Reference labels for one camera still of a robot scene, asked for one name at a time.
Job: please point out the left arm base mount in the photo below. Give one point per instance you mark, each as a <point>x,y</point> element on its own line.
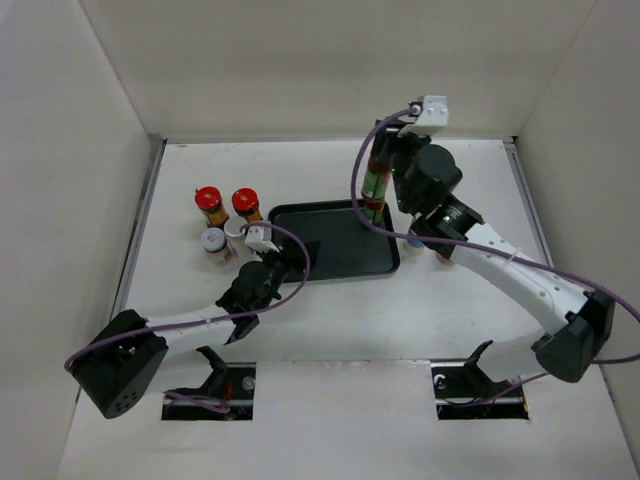
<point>227,394</point>

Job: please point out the black plastic tray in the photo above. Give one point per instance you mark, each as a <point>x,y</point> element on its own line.
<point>348,249</point>

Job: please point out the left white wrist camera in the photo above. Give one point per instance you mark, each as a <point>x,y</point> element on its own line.
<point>258,239</point>

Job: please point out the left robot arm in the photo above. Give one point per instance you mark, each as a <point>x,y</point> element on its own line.
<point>133,355</point>

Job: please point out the right white jar red label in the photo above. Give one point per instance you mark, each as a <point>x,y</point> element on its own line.
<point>413,248</point>

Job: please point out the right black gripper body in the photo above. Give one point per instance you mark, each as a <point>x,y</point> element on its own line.
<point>403,151</point>

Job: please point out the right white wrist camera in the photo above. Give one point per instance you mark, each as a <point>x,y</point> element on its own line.
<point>430,114</point>

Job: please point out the silver lid white jar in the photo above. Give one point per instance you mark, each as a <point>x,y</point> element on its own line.
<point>236,239</point>

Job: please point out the red lid jar far left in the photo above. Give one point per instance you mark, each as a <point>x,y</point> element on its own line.
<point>209,201</point>

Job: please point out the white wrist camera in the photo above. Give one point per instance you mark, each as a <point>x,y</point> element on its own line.
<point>430,114</point>
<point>258,239</point>

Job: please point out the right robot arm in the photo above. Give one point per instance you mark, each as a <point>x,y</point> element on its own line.
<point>574,320</point>

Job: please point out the yellow cap sauce bottle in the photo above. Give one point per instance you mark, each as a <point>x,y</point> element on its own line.
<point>376,179</point>

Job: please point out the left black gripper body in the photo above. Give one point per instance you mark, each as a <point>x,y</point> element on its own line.
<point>277,269</point>

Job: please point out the white jar red label lid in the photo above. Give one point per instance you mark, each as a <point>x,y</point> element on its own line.
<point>215,246</point>

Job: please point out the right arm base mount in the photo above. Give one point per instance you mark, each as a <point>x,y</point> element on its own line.
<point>463,392</point>

